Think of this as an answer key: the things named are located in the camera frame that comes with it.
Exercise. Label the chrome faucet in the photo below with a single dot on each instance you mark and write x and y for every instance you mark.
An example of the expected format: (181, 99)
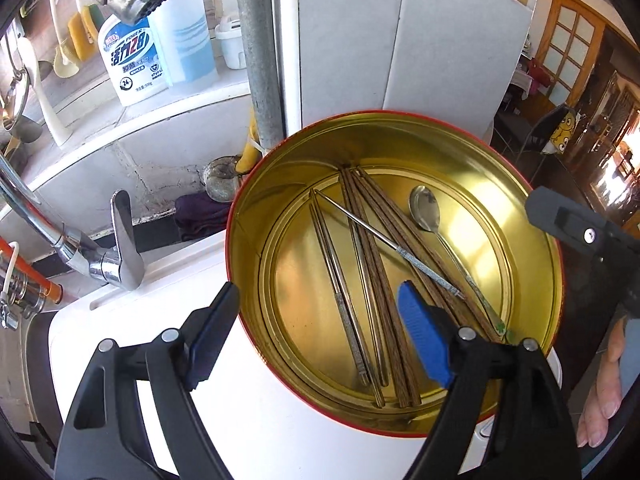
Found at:
(120, 260)

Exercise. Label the yellow cartoon chair cover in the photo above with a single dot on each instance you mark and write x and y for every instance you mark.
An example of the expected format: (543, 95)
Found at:
(562, 130)

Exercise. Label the white appliance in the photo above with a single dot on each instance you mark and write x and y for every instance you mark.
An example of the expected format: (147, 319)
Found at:
(280, 435)

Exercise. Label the round pipe flange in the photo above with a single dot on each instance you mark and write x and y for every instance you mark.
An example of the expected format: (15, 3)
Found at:
(222, 180)

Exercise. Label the steel sink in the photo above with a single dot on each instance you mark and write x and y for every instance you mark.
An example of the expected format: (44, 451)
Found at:
(42, 385)

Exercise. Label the yellow sponge brush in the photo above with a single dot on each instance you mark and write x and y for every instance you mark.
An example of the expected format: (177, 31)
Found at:
(82, 30)

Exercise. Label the grey metal pipe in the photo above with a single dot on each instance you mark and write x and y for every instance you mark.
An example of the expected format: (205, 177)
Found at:
(260, 60)

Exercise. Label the metal water valve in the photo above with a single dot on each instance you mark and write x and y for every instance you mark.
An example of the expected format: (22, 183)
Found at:
(20, 295)

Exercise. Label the metal spoon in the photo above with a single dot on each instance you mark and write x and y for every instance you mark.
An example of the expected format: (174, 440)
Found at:
(425, 207)

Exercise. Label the white long brush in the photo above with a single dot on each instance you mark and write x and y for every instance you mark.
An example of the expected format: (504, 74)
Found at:
(60, 20)

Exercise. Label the white detergent bottle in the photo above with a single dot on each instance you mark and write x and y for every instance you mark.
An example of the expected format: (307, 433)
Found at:
(130, 70)

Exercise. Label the wooden glass door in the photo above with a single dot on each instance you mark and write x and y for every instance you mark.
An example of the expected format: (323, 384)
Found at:
(550, 75)

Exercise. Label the small white container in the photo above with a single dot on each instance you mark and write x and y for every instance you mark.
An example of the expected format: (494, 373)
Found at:
(232, 45)

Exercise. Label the translucent blue bottle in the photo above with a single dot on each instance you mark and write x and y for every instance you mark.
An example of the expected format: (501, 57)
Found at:
(185, 45)

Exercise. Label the person's right hand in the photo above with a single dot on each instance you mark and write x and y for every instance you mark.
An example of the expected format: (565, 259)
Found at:
(605, 385)

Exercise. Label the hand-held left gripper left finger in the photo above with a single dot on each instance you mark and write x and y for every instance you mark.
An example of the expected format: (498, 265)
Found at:
(215, 330)

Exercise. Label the round gold tin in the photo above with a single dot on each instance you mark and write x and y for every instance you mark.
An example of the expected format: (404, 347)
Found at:
(300, 310)

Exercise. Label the dark cloth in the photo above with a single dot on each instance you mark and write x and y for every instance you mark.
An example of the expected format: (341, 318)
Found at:
(205, 215)

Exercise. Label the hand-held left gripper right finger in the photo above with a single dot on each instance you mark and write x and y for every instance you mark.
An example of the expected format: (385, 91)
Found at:
(425, 330)

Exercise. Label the thin metal chopstick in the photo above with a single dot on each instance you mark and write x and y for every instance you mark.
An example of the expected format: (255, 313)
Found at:
(390, 245)

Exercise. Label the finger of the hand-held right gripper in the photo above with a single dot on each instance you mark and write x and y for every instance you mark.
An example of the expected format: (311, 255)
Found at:
(575, 220)

